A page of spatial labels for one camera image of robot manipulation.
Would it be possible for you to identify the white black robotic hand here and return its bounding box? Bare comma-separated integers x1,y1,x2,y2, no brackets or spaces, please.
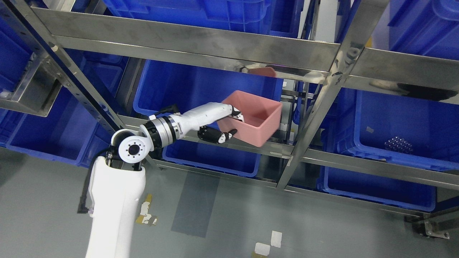
169,102,245,144

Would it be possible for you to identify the pink plastic storage box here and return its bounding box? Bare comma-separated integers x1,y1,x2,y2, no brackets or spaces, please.
217,90,282,147

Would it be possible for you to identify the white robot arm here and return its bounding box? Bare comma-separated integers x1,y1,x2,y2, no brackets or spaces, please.
78,113,186,258

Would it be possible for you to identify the blue shelf bin middle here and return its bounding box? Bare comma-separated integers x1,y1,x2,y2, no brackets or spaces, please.
133,60,283,116

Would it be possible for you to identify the blue shelf bin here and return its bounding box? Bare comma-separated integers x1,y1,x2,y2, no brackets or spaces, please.
133,60,283,116
322,88,459,171
1,20,128,168

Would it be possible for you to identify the blue shelf bin left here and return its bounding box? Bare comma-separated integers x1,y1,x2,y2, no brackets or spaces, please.
1,20,128,168

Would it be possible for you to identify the stainless steel shelf rack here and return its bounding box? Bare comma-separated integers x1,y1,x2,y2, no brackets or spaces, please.
1,0,458,238

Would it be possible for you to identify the blue shelf bin right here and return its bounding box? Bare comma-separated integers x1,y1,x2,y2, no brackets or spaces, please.
322,88,459,171

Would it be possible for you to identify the blue bin lower middle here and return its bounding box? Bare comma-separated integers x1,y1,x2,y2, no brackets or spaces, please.
162,140,261,177

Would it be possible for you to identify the blue bin lower right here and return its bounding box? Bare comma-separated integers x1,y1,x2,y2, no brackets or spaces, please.
316,167,436,212

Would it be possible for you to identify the blue bin top right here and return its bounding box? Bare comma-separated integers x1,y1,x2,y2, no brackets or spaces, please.
371,0,459,60

